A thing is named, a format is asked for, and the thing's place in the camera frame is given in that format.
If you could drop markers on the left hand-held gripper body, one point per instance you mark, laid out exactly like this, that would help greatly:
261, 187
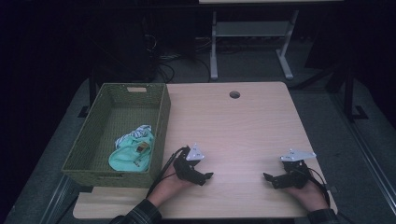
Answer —
186, 169

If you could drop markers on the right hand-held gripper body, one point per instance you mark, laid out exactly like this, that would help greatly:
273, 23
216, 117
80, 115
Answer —
295, 175

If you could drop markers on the mint green striped pet garment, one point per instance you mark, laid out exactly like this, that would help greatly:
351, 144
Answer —
127, 157

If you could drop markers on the green woven basket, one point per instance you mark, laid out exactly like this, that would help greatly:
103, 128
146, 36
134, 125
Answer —
102, 124

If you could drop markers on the person's right hand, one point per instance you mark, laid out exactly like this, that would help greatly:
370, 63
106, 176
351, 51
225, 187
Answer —
309, 194

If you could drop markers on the person's left hand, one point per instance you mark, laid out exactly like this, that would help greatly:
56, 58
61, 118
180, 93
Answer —
169, 188

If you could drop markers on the black metal stand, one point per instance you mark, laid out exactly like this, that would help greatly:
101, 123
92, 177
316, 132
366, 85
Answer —
350, 93

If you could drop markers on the white metal stand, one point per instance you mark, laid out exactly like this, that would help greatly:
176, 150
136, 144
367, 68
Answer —
249, 29

